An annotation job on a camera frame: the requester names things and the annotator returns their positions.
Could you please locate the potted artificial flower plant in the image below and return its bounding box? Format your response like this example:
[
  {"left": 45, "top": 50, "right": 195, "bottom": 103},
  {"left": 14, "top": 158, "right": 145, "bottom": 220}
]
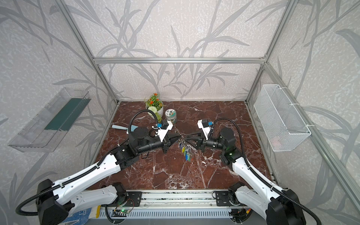
[{"left": 145, "top": 93, "right": 164, "bottom": 122}]

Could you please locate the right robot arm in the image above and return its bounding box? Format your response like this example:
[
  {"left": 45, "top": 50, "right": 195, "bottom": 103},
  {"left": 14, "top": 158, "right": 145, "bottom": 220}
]
[{"left": 195, "top": 119, "right": 322, "bottom": 225}]

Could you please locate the black mounting plate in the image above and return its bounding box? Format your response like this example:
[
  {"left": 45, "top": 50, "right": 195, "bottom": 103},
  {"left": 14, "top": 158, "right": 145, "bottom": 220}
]
[
  {"left": 212, "top": 190, "right": 234, "bottom": 207},
  {"left": 120, "top": 191, "right": 143, "bottom": 207}
]

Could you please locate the round printed tin can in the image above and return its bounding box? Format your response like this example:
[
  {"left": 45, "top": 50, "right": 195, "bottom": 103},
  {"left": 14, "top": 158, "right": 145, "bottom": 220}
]
[{"left": 165, "top": 109, "right": 177, "bottom": 124}]

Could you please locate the blue dotted work glove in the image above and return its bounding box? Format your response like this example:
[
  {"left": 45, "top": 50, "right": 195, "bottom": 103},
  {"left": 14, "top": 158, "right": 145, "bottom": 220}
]
[{"left": 59, "top": 208, "right": 92, "bottom": 225}]

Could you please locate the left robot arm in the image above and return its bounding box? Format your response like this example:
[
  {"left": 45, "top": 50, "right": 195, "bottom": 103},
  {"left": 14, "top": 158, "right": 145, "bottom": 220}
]
[{"left": 15, "top": 120, "right": 180, "bottom": 225}]

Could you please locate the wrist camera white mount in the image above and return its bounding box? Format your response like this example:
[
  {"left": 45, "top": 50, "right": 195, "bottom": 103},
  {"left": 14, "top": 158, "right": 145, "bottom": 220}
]
[
  {"left": 153, "top": 121, "right": 173, "bottom": 142},
  {"left": 197, "top": 119, "right": 214, "bottom": 140}
]

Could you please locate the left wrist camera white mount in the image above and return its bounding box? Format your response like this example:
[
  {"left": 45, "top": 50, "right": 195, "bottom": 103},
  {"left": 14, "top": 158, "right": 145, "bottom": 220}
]
[{"left": 153, "top": 121, "right": 173, "bottom": 142}]

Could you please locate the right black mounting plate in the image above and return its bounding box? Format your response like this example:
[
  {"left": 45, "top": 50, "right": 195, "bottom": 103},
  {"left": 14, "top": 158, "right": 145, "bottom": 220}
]
[{"left": 212, "top": 190, "right": 234, "bottom": 207}]

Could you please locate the clear plastic wall shelf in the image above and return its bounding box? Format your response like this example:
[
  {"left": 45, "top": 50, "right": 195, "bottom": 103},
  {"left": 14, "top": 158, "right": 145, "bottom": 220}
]
[{"left": 8, "top": 88, "right": 91, "bottom": 153}]

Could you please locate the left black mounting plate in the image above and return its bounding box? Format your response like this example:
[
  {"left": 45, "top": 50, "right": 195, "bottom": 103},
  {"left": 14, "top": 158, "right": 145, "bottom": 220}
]
[{"left": 120, "top": 191, "right": 143, "bottom": 207}]

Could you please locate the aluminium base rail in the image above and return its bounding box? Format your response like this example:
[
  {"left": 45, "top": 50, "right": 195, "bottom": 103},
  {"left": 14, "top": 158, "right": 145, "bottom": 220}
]
[{"left": 89, "top": 189, "right": 296, "bottom": 210}]

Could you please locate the keyring with coloured key tags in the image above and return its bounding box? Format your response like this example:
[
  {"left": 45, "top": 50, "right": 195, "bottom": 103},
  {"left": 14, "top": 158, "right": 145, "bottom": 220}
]
[{"left": 178, "top": 136, "right": 195, "bottom": 162}]

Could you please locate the white wire mesh basket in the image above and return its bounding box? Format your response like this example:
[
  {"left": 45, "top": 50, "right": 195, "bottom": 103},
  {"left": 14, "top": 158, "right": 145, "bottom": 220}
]
[{"left": 254, "top": 84, "right": 311, "bottom": 152}]

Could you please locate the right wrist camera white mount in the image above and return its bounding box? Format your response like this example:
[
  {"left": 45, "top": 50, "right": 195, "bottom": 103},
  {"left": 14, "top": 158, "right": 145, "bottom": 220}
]
[{"left": 197, "top": 119, "right": 214, "bottom": 140}]

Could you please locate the light blue garden trowel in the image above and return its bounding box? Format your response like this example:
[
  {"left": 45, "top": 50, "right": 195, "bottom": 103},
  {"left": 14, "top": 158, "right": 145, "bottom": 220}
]
[{"left": 111, "top": 124, "right": 138, "bottom": 134}]

